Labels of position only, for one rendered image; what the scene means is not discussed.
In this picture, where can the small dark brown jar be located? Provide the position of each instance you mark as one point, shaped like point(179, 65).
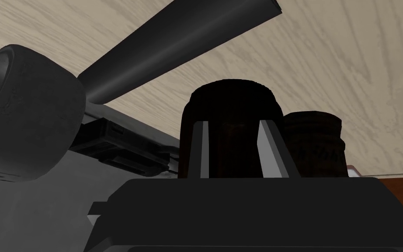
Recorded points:
point(315, 143)

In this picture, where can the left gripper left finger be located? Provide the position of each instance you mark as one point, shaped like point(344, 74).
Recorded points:
point(201, 150)

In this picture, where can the large dark brown jar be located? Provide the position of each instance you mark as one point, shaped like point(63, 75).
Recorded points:
point(233, 101)

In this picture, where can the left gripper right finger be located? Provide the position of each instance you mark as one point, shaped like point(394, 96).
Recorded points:
point(271, 150)

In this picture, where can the long black bar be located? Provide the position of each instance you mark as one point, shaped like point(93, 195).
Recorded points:
point(173, 45)

